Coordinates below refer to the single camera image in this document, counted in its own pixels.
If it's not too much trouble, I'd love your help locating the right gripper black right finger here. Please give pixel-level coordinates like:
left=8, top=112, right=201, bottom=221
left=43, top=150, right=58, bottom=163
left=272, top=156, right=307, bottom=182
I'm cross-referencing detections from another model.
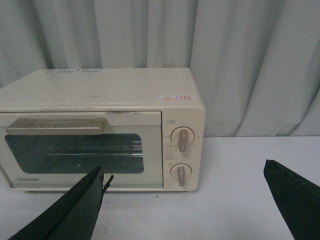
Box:
left=263, top=159, right=320, bottom=240

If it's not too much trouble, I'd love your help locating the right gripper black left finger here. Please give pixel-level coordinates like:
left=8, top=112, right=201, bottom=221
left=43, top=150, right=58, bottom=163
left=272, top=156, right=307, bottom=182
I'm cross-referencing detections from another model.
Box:
left=10, top=166, right=114, bottom=240

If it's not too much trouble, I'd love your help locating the oven glass door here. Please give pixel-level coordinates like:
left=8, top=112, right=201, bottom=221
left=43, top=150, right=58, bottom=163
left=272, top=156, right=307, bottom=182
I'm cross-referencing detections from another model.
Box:
left=0, top=111, right=164, bottom=191

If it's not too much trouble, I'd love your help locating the cream Toshiba toaster oven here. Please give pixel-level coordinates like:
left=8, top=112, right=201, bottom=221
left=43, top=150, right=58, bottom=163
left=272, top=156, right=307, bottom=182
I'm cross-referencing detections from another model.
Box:
left=0, top=68, right=206, bottom=192

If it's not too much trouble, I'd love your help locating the upper beige temperature knob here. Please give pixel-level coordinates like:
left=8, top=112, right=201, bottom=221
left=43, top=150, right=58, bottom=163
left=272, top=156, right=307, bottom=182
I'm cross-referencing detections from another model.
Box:
left=170, top=127, right=195, bottom=153

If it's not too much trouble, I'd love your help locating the white curtain backdrop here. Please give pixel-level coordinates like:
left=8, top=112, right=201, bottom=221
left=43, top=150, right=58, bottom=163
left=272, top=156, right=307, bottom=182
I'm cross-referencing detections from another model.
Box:
left=0, top=0, right=320, bottom=137

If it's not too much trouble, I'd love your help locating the red warning sticker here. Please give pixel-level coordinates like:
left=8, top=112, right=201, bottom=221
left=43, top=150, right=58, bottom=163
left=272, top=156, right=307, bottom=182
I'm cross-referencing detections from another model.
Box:
left=159, top=94, right=196, bottom=102

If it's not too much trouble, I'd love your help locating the metal wire oven rack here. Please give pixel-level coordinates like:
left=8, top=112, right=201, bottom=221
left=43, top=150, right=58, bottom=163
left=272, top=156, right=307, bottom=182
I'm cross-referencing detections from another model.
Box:
left=42, top=133, right=143, bottom=158

